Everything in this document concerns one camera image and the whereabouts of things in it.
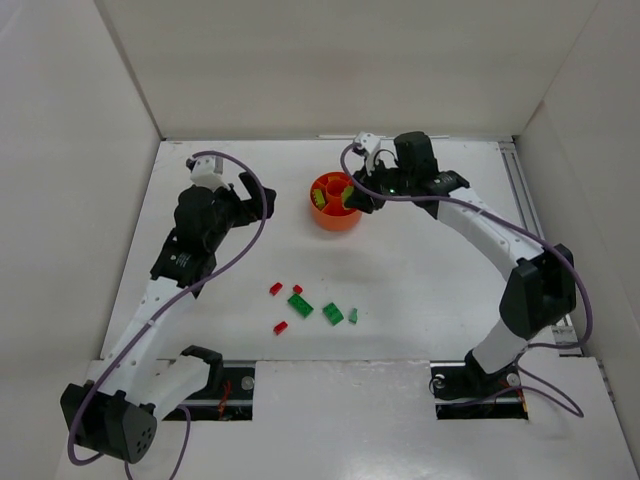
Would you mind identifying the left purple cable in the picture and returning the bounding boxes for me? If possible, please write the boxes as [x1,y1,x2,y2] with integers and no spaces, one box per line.
[67,151,269,480]

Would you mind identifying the orange round divided container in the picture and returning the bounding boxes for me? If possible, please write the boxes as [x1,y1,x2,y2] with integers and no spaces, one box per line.
[309,172,362,232]

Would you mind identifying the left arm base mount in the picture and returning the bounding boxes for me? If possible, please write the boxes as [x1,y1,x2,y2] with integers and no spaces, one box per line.
[180,345,256,422]

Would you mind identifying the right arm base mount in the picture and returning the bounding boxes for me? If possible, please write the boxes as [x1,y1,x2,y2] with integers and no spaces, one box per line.
[428,353,529,420]

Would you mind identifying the purple cable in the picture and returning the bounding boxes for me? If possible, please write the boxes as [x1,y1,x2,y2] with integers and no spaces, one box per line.
[67,151,269,480]
[340,142,595,419]

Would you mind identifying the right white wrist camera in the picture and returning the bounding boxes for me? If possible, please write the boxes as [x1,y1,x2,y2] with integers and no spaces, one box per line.
[353,132,382,176]

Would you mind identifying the small red lego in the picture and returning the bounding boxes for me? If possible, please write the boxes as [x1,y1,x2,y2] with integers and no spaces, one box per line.
[269,282,283,295]

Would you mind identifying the small green sloped lego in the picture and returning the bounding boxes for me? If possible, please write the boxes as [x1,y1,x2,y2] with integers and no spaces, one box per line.
[348,308,358,324]

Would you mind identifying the lime long lego brick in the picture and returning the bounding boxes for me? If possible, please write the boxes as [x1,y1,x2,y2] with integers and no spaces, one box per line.
[312,189,326,210]

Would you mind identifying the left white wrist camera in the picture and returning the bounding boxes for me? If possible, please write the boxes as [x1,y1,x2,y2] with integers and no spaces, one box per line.
[186,155,230,192]

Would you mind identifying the aluminium rail right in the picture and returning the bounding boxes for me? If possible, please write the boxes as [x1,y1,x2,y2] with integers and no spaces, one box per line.
[498,140,584,357]

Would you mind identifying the green long lego brick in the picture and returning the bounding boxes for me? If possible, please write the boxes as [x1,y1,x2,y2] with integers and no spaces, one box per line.
[287,293,314,319]

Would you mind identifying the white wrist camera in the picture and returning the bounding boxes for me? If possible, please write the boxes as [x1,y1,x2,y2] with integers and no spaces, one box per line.
[186,155,230,192]
[353,132,382,176]

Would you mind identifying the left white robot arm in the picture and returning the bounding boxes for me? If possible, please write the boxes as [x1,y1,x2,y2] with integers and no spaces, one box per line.
[60,172,275,466]

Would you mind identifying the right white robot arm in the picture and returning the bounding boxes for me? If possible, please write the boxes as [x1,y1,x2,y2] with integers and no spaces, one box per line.
[340,131,577,378]

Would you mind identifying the green square lego brick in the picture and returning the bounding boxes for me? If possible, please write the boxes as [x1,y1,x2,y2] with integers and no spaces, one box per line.
[322,302,344,326]

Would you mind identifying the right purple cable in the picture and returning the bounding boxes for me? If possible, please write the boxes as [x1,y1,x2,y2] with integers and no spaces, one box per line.
[340,142,595,419]

